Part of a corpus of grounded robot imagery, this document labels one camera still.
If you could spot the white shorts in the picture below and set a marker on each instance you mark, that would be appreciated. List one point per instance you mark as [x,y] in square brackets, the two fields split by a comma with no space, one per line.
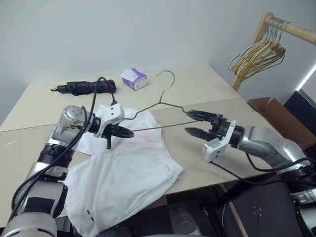
[118,177]

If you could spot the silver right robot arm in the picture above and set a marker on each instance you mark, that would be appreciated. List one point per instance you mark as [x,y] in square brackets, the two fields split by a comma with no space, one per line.
[266,143]

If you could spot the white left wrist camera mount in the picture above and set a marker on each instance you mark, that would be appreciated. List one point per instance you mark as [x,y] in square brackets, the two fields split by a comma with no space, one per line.
[114,113]

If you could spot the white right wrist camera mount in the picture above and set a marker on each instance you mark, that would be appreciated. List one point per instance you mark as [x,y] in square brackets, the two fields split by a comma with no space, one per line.
[217,146]

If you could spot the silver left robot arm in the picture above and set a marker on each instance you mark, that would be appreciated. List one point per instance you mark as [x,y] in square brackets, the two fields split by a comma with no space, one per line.
[37,172]

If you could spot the brown cardboard box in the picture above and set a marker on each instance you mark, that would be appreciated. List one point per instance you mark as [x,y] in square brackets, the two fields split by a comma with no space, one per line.
[284,116]

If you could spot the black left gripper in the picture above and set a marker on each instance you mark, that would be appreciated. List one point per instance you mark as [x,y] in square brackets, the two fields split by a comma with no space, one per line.
[110,132]

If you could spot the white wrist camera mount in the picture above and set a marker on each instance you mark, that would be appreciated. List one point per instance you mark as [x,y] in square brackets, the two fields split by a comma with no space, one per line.
[217,146]
[114,113]

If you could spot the black panel with holes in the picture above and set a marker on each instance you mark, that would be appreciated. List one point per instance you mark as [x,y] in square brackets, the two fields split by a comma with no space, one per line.
[266,209]

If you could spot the purple white tissue pack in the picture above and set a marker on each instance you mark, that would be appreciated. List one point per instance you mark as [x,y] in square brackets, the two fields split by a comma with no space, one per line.
[135,79]

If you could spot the wooden clothes rack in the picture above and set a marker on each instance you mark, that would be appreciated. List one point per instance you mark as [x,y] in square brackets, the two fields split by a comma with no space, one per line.
[296,29]

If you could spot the black case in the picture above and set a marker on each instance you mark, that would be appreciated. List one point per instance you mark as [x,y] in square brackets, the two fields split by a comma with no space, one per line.
[303,103]

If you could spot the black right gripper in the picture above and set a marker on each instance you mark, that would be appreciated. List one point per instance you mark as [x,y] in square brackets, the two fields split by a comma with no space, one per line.
[219,127]

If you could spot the black folded umbrella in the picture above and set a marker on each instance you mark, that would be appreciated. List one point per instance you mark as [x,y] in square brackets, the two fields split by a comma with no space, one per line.
[81,87]

